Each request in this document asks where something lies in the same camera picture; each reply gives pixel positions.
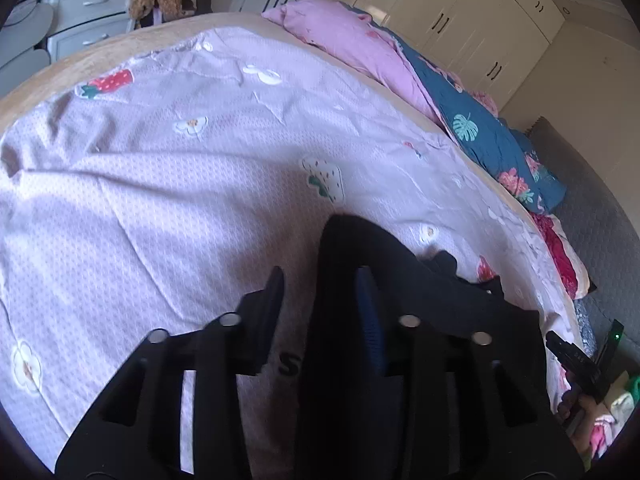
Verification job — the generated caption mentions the pink and blue floral quilt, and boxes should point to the pink and blue floral quilt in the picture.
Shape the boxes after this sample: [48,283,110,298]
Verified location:
[262,0,566,214]

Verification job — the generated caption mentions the person's right hand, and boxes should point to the person's right hand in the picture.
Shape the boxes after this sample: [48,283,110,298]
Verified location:
[555,389,601,469]

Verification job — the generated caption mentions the blue patterned pillow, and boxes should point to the blue patterned pillow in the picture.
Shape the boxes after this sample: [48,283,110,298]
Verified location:
[574,300,598,358]

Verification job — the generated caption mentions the grey white desk surface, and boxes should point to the grey white desk surface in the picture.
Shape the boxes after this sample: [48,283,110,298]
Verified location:
[1,3,54,96]

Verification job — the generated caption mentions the grey quilted headboard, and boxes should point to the grey quilted headboard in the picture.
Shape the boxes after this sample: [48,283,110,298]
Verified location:
[527,117,639,376]

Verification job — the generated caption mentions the red floral pillow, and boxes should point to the red floral pillow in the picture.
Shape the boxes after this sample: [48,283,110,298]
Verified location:
[532,214,591,300]

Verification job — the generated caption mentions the white drawer chest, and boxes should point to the white drawer chest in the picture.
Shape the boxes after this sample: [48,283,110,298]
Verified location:
[44,0,134,63]

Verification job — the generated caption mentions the black long-sleeve kiss shirt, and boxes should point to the black long-sleeve kiss shirt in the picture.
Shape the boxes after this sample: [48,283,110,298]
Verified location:
[276,212,551,480]

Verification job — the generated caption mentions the cream wardrobe with black handles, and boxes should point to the cream wardrobe with black handles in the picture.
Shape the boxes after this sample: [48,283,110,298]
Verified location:
[340,0,564,106]

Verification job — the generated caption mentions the lilac strawberry print blanket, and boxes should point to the lilac strawberry print blanket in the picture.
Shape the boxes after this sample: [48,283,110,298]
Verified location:
[1,27,578,479]

